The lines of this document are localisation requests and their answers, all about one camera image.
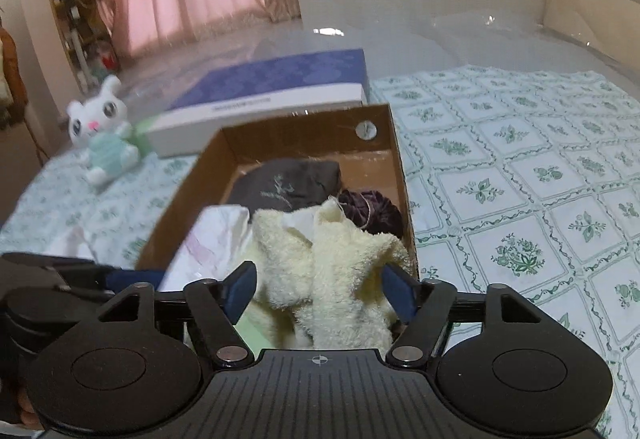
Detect blue and white flat box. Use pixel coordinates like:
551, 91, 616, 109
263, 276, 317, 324
142, 48, 371, 158

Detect brown cardboard box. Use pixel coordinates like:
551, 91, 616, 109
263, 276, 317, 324
135, 102, 422, 351

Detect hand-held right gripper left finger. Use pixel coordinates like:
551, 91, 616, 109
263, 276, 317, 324
97, 261, 259, 368

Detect white rabbit plush toy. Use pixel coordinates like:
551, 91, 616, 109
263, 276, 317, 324
67, 74, 142, 188

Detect dark grey cloth pouch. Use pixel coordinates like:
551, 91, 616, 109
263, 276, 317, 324
227, 158, 344, 213

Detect person's left hand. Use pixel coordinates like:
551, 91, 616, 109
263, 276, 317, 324
15, 388, 47, 431

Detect plastic wrapped headboard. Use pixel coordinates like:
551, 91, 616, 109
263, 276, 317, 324
542, 0, 640, 66

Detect green carton box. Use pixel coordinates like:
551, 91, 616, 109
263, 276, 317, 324
130, 116, 167, 156

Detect clear plastic mattress cover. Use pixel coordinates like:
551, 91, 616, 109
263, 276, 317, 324
114, 13, 640, 85

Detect green floral bed sheet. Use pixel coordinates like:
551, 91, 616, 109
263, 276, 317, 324
0, 63, 640, 439

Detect red white package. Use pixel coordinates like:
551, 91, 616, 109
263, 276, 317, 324
99, 44, 122, 72

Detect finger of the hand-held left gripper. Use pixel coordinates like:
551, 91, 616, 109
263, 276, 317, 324
59, 268, 169, 295

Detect purple scrunchie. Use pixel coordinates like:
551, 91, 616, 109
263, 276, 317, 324
337, 190, 405, 238

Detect pale yellow towel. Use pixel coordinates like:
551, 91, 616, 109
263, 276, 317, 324
239, 198, 412, 351

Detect white socks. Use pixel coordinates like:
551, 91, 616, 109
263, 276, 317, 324
47, 223, 99, 263

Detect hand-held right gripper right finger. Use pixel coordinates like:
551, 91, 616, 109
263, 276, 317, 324
381, 264, 546, 368

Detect white pink cloth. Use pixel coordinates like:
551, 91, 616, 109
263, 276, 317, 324
159, 204, 251, 296

